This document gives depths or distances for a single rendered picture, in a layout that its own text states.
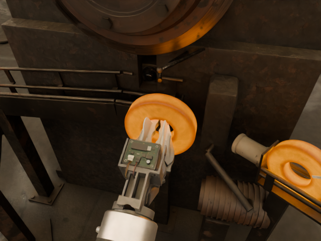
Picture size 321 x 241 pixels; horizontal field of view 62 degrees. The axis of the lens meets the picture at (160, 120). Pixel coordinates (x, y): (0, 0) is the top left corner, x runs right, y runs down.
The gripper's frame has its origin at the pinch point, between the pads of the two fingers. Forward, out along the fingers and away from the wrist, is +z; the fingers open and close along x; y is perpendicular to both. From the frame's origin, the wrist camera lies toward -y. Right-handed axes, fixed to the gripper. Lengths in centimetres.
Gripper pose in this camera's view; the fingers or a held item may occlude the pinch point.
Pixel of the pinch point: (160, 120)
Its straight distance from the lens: 55.8
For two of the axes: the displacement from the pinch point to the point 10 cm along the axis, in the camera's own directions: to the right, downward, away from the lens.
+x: -9.7, -1.7, 1.7
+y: -0.6, -5.1, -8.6
